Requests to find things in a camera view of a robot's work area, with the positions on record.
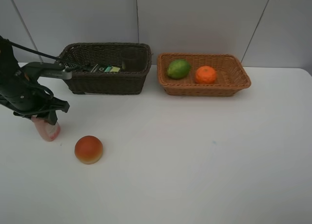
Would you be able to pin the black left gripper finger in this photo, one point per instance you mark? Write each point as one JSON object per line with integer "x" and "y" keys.
{"x": 51, "y": 118}

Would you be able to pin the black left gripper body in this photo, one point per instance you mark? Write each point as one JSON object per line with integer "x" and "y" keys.
{"x": 28, "y": 103}

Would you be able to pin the pink bottle white cap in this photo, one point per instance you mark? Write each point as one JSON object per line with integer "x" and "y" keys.
{"x": 46, "y": 130}

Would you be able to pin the black pump bottle green label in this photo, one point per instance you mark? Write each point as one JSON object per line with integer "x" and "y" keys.
{"x": 101, "y": 68}

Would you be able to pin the translucent purple plastic cup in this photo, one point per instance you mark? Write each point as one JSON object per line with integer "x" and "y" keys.
{"x": 131, "y": 59}

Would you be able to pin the green lime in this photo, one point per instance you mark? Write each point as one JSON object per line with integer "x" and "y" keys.
{"x": 178, "y": 69}

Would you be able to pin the orange tangerine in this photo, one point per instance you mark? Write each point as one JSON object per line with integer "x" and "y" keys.
{"x": 205, "y": 75}

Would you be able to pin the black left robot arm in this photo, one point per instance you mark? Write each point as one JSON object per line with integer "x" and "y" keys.
{"x": 12, "y": 75}

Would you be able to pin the round orange bread bun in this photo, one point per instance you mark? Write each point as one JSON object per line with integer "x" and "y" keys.
{"x": 88, "y": 149}

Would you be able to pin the dark brown wicker basket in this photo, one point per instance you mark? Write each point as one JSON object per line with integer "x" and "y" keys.
{"x": 107, "y": 54}

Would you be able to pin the orange wicker basket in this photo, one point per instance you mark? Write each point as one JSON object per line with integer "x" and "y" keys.
{"x": 231, "y": 76}

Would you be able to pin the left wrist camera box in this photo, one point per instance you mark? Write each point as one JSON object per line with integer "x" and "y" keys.
{"x": 34, "y": 70}

